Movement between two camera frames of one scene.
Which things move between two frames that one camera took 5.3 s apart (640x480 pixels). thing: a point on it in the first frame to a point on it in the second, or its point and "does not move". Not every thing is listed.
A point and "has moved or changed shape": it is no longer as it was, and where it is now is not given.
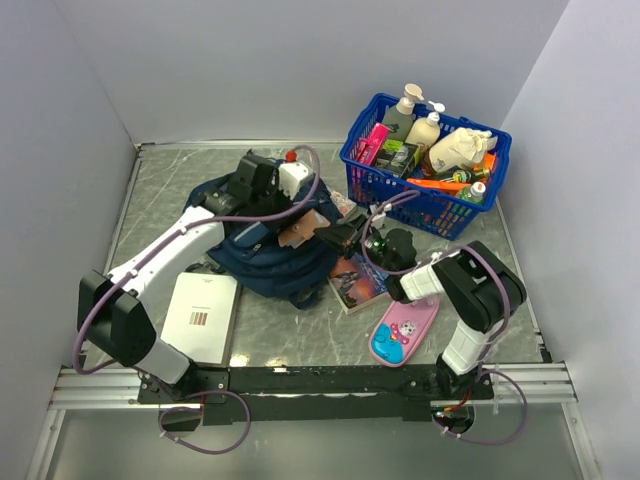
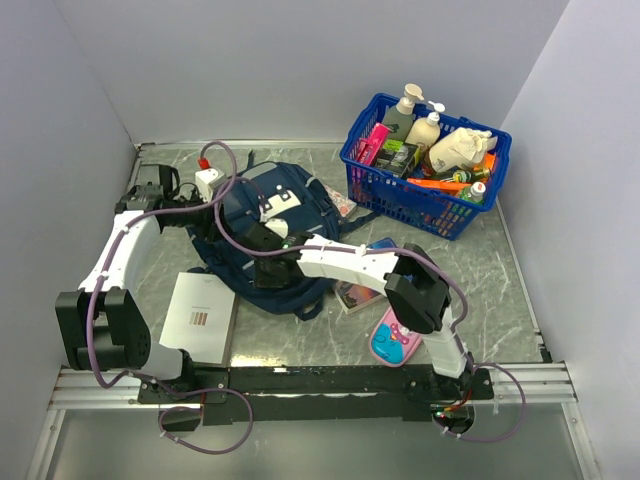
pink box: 369,147 does not move
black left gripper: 274,185 to 207,221
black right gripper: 346,234 to 264,280
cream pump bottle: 426,130 does not move
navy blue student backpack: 252,256 has moved or changed shape
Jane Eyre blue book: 355,281 does not move
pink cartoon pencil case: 400,329 does not move
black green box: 395,156 does not move
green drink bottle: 473,193 does not move
